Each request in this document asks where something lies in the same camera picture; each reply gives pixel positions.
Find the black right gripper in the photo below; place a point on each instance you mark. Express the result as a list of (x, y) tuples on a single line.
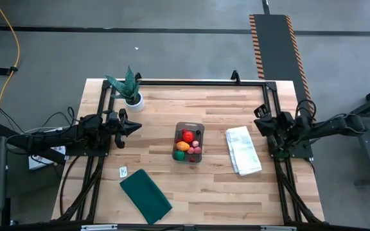
[(275, 125)]

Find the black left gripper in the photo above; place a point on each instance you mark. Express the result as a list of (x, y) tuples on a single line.
[(111, 125)]

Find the orange toy pumpkin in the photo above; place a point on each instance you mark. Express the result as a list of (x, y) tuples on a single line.
[(182, 146)]

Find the green toy pepper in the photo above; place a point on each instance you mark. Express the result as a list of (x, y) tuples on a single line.
[(179, 156)]

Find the red toy tomato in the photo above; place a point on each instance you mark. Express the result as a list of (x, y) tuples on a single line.
[(188, 136)]

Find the pink toy fruit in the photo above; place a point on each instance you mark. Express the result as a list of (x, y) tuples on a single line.
[(197, 150), (190, 150), (195, 143)]

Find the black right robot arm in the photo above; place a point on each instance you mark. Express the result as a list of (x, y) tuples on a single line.
[(332, 126)]

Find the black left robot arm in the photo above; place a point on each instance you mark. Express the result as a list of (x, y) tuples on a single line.
[(50, 138)]

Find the translucent grey tupperware container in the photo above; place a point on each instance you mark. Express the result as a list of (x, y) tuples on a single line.
[(191, 128)]

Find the snake plant in white pot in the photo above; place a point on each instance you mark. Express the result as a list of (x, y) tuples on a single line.
[(134, 104)]

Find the white folded towel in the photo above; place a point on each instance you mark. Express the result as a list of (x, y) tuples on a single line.
[(243, 150)]

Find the small white printed card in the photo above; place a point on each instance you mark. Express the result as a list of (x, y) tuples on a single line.
[(123, 172)]

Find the black hazard-striped floor mat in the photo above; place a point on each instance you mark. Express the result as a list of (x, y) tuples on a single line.
[(278, 64)]

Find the dark green folded cloth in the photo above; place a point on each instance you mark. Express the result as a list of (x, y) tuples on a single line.
[(144, 195)]

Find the white printed cardboard box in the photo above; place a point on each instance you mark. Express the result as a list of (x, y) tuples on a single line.
[(38, 162)]

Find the black floor strip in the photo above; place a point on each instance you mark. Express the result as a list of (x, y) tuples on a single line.
[(265, 6), (108, 29)]

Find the black desk beam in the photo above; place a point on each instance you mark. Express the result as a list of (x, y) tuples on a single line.
[(2, 130)]

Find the black frame bracket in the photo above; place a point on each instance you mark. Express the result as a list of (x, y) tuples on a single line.
[(235, 77), (137, 77)]

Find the black aluminium table frame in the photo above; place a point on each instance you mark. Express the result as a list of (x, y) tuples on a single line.
[(204, 83)]

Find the silver aluminium bracket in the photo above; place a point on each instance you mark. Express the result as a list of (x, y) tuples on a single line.
[(278, 228), (99, 227)]

